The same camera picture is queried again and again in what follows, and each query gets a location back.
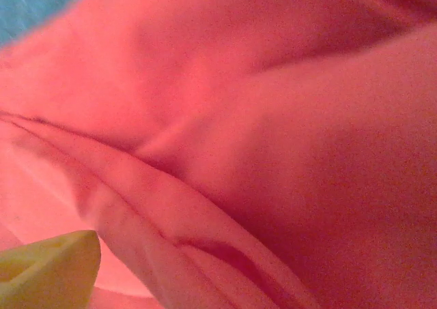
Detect red-orange shorts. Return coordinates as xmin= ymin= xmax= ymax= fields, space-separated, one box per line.
xmin=0 ymin=0 xmax=437 ymax=309

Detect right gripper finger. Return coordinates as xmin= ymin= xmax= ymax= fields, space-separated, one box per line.
xmin=0 ymin=229 xmax=102 ymax=309

